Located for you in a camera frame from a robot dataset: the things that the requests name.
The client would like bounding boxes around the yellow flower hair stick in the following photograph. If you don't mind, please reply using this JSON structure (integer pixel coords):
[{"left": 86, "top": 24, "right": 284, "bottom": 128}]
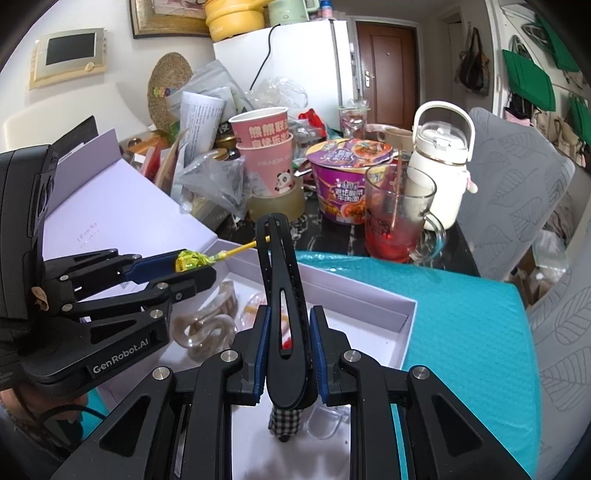
[{"left": 174, "top": 241, "right": 257, "bottom": 273}]

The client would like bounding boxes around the black white gingham scrunchie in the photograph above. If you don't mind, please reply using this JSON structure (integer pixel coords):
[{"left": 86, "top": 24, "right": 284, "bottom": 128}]
[{"left": 269, "top": 407, "right": 303, "bottom": 443}]

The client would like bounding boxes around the black long hair clip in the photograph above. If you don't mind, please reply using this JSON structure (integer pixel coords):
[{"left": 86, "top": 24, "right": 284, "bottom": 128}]
[{"left": 256, "top": 213, "right": 318, "bottom": 410}]

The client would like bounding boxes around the white open gift box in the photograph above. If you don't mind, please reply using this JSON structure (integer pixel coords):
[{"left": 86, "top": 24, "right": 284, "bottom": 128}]
[{"left": 42, "top": 128, "right": 419, "bottom": 480}]

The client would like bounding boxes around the clear wavy hair clip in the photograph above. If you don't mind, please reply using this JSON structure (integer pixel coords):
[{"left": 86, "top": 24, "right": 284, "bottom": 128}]
[{"left": 171, "top": 280, "right": 238, "bottom": 364}]

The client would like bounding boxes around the teal bubble mat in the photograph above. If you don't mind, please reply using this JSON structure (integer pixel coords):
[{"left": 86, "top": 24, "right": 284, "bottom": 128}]
[{"left": 297, "top": 252, "right": 542, "bottom": 475}]

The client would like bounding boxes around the clear small hair clip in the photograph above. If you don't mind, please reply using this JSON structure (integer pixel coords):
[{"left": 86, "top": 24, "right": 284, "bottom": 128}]
[{"left": 305, "top": 404, "right": 349, "bottom": 440}]

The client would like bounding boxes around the crumpled clear plastic bag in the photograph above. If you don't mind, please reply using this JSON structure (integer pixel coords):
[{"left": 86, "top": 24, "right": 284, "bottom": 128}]
[{"left": 177, "top": 149, "right": 249, "bottom": 219}]

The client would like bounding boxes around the grey leaf chair near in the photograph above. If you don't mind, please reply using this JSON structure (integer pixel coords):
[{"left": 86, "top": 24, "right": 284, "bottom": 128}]
[{"left": 528, "top": 271, "right": 590, "bottom": 479}]

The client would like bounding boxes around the grey leaf chair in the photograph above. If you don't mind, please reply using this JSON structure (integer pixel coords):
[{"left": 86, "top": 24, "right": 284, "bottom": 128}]
[
  {"left": 458, "top": 107, "right": 575, "bottom": 281},
  {"left": 528, "top": 271, "right": 590, "bottom": 479}
]

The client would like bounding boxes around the pink panda paper cup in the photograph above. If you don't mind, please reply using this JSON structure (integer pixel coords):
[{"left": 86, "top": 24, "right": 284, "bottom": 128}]
[{"left": 238, "top": 134, "right": 294, "bottom": 198}]

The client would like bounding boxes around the glass mug with red liquid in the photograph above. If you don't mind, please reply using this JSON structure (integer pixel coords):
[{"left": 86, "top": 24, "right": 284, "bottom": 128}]
[{"left": 365, "top": 163, "right": 446, "bottom": 264}]

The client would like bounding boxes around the woven straw fan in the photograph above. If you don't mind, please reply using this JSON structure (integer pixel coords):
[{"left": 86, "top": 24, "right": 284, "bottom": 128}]
[{"left": 147, "top": 52, "right": 192, "bottom": 131}]

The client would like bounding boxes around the clear tape roll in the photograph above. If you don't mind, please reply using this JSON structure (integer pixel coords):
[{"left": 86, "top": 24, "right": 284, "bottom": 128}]
[{"left": 247, "top": 178, "right": 305, "bottom": 222}]

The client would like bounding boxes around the pink paper cup upper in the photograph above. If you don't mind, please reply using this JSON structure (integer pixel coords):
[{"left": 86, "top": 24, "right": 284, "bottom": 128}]
[{"left": 228, "top": 107, "right": 290, "bottom": 148}]

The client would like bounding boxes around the framed picture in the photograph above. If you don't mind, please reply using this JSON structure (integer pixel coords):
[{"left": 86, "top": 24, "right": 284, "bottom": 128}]
[{"left": 128, "top": 0, "right": 209, "bottom": 39}]

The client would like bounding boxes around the grey leaf chair far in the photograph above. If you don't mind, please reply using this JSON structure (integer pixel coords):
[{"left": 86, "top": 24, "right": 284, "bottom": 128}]
[{"left": 458, "top": 107, "right": 575, "bottom": 281}]

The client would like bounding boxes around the purple instant noodle bowl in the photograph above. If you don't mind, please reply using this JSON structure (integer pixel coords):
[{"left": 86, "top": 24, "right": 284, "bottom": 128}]
[{"left": 305, "top": 139, "right": 400, "bottom": 225}]

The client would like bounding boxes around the yellow pot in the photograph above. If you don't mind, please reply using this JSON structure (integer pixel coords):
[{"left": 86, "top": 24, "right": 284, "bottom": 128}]
[{"left": 204, "top": 0, "right": 270, "bottom": 42}]

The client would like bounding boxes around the brown mug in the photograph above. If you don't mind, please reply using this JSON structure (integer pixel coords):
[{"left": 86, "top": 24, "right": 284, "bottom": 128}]
[{"left": 377, "top": 125, "right": 414, "bottom": 153}]

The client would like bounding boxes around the white refrigerator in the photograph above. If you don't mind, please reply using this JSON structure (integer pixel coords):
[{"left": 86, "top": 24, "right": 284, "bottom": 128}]
[{"left": 213, "top": 20, "right": 353, "bottom": 130}]

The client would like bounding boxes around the white kettle bottle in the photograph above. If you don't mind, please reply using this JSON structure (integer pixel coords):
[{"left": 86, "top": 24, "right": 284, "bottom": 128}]
[{"left": 409, "top": 100, "right": 478, "bottom": 230}]

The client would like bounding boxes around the green electric kettle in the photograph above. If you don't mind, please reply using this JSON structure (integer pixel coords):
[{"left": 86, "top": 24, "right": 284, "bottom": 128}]
[{"left": 267, "top": 0, "right": 320, "bottom": 26}]

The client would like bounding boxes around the dark hanging bag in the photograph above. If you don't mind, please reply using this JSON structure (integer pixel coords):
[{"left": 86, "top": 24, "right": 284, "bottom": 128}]
[{"left": 455, "top": 27, "right": 490, "bottom": 97}]

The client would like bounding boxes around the green tote bag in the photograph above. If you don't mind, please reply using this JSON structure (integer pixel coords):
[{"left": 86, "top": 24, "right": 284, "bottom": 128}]
[{"left": 503, "top": 50, "right": 556, "bottom": 111}]

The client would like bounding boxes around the brown door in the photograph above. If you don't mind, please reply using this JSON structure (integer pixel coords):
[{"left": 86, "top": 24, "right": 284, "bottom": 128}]
[{"left": 356, "top": 22, "right": 420, "bottom": 130}]

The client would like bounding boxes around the wall intercom panel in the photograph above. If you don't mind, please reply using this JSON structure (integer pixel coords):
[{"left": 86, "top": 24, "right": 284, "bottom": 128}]
[{"left": 28, "top": 28, "right": 107, "bottom": 90}]

